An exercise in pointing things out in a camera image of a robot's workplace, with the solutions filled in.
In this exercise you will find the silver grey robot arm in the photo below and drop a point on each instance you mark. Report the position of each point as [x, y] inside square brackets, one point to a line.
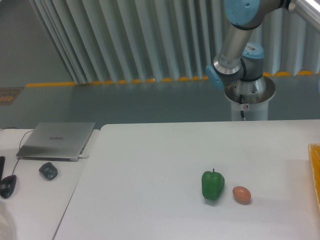
[238, 68]

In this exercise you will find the green bell pepper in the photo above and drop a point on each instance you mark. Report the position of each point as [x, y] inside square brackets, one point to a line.
[212, 184]

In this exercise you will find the yellow plastic basket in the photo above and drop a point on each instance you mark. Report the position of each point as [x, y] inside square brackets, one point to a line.
[314, 158]

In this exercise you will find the grey pleated curtain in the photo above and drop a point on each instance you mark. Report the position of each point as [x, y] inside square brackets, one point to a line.
[144, 40]

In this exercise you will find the silver closed laptop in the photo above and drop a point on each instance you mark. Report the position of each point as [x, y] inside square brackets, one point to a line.
[57, 141]

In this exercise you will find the brown egg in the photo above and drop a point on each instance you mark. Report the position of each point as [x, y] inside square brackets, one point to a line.
[241, 194]

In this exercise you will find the dark earbuds case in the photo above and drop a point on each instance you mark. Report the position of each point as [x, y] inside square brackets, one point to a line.
[48, 171]

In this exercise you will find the black stick object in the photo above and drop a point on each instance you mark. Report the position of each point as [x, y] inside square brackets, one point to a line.
[2, 164]

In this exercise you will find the black computer mouse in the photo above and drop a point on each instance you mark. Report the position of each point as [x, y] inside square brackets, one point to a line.
[7, 186]

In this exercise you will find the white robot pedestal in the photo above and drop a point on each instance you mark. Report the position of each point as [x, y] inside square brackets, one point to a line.
[255, 110]

